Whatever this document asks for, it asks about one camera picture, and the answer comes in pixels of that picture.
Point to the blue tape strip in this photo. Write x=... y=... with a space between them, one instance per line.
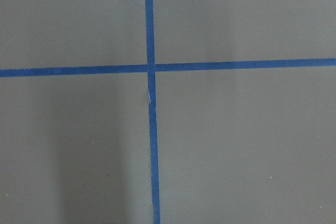
x=236 y=64
x=149 y=24

